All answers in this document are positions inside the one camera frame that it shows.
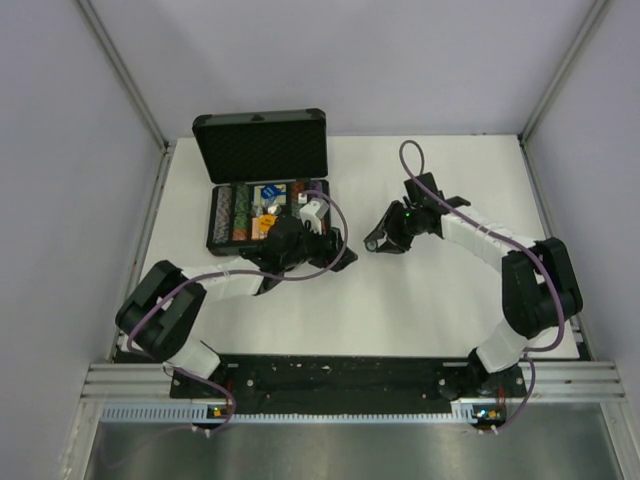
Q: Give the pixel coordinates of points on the green yellow chip stack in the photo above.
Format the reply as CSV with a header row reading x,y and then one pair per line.
x,y
241,223

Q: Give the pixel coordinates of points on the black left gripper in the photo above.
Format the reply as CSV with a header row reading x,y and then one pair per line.
x,y
326,251

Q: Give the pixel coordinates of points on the black poker set case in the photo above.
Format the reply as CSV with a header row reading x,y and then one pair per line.
x,y
273,147

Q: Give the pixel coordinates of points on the blue playing card deck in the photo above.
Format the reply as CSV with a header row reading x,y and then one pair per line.
x,y
259,201

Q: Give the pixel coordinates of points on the grey slotted cable duct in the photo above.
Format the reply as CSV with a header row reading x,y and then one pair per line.
x,y
203,414

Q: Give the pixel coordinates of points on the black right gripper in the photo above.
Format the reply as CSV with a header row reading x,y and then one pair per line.
x,y
394,243

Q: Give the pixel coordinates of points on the blue orange chip stack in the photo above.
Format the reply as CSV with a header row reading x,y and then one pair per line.
x,y
222,214

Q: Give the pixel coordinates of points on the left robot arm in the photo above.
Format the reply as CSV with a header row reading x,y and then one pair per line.
x,y
159,315

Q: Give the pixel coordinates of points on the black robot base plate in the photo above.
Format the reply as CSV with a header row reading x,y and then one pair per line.
x,y
358,384

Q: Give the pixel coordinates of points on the orange black chip stack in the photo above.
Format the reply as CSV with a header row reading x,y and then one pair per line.
x,y
296,189

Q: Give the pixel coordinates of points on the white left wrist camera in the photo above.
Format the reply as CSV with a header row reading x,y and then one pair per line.
x,y
312,215

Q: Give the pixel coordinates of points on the orange big blind button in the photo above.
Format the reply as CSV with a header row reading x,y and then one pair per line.
x,y
267,221

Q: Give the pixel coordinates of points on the red playing card deck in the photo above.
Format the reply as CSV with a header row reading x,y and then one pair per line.
x,y
256,232

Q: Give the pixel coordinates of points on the blue small blind button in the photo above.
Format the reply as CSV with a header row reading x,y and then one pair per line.
x,y
270,191

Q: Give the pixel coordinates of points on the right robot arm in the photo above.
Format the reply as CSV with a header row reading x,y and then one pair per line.
x,y
539,288

